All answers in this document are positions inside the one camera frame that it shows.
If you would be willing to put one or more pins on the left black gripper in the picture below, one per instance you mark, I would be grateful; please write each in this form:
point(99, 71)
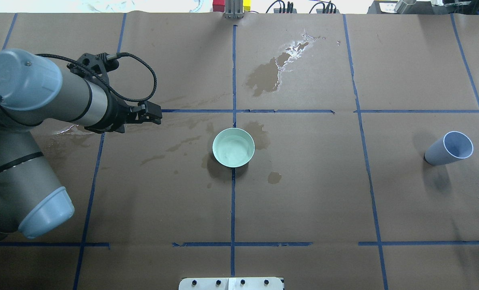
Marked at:
point(116, 117)

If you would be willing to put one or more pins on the light blue plastic cup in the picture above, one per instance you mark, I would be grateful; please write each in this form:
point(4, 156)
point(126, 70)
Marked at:
point(450, 148)

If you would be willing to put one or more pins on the mint green bowl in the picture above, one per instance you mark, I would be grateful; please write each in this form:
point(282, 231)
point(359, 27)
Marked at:
point(233, 147)

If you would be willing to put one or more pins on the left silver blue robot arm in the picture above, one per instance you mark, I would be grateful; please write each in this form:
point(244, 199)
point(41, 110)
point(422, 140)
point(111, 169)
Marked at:
point(37, 87)

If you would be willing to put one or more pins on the metal cylinder weight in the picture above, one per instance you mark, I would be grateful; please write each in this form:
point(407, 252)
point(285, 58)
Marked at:
point(404, 6)

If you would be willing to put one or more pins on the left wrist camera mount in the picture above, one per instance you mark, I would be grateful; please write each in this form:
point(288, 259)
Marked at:
point(96, 63)

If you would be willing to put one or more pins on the aluminium frame post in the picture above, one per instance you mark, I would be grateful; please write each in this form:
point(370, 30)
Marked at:
point(234, 9)

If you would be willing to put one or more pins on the white camera mast pole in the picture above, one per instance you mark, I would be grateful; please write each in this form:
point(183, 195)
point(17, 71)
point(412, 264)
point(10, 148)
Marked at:
point(232, 283)

